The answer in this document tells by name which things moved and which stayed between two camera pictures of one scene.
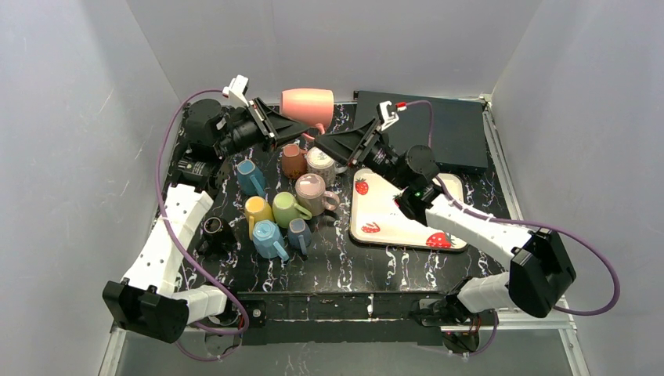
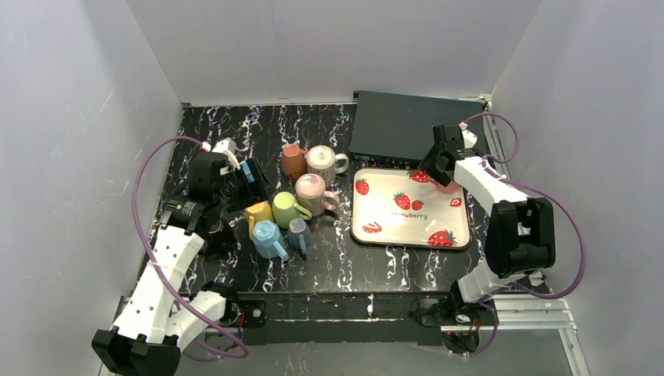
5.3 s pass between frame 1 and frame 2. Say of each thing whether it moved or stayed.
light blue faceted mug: stayed
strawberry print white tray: stayed
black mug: stayed
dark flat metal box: stayed
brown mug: stayed
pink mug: moved
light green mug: stayed
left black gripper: moved
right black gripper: moved
